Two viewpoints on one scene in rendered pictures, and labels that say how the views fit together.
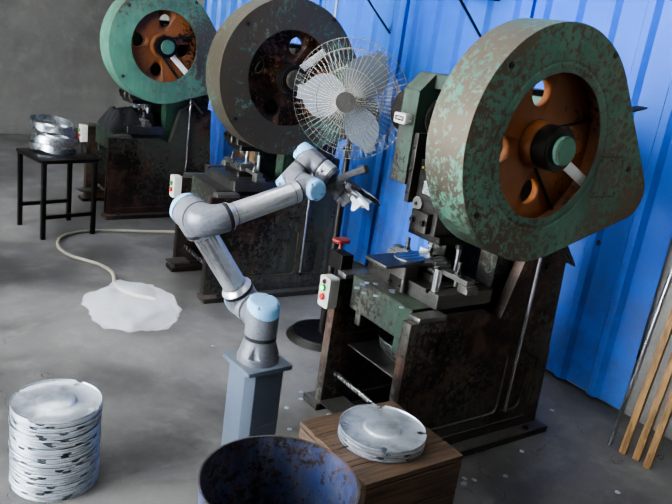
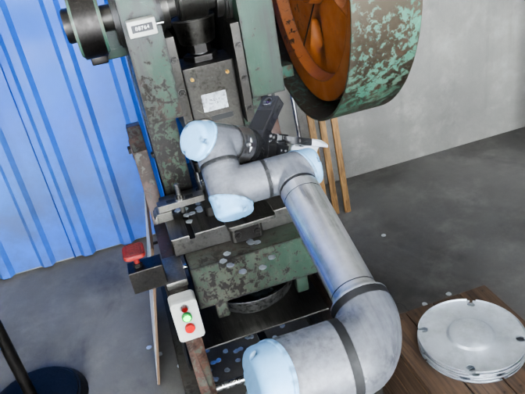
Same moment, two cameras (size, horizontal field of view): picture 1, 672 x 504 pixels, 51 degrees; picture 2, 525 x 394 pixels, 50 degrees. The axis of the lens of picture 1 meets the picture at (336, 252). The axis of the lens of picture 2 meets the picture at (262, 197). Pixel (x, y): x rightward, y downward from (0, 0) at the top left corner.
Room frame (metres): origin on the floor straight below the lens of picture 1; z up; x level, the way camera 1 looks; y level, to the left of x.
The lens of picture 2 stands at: (2.06, 1.02, 1.57)
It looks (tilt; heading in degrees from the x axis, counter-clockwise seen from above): 29 degrees down; 295
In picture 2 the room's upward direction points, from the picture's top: 10 degrees counter-clockwise
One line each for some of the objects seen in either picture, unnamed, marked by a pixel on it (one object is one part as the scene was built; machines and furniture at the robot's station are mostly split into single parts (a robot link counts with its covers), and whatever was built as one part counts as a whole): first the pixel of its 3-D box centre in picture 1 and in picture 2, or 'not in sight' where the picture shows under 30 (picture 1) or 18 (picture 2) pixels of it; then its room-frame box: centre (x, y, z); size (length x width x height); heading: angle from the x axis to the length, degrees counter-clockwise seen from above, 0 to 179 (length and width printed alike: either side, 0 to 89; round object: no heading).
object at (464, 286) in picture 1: (459, 275); not in sight; (2.69, -0.50, 0.76); 0.17 x 0.06 x 0.10; 36
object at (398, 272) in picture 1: (397, 273); (244, 220); (2.72, -0.26, 0.72); 0.25 x 0.14 x 0.14; 126
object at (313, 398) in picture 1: (404, 302); (164, 263); (3.12, -0.35, 0.45); 0.92 x 0.12 x 0.90; 126
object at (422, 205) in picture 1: (436, 195); (213, 105); (2.80, -0.36, 1.04); 0.17 x 0.15 x 0.30; 126
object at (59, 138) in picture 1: (55, 173); not in sight; (4.81, 2.01, 0.40); 0.45 x 0.40 x 0.79; 48
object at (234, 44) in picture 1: (296, 149); not in sight; (4.43, 0.34, 0.87); 1.53 x 0.99 x 1.74; 124
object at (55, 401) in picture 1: (56, 400); not in sight; (2.10, 0.86, 0.30); 0.29 x 0.29 x 0.01
